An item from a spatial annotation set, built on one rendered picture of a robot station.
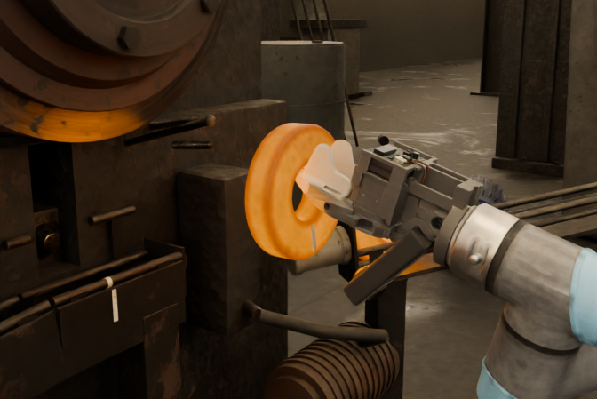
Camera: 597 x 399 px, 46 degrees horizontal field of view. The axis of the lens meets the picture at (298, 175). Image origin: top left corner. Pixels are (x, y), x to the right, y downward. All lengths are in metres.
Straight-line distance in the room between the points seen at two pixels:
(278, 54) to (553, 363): 2.90
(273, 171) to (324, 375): 0.39
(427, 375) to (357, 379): 1.08
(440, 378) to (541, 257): 1.50
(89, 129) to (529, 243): 0.47
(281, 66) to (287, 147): 2.73
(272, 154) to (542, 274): 0.29
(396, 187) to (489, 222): 0.09
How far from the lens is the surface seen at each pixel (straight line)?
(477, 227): 0.66
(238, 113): 1.12
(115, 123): 0.82
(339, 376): 1.04
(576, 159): 3.42
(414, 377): 2.12
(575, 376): 0.73
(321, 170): 0.74
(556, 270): 0.64
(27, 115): 0.76
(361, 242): 1.07
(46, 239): 0.93
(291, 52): 3.45
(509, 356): 0.69
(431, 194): 0.68
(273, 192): 0.72
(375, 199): 0.70
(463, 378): 2.14
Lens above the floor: 1.02
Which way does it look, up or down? 13 degrees down
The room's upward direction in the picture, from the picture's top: straight up
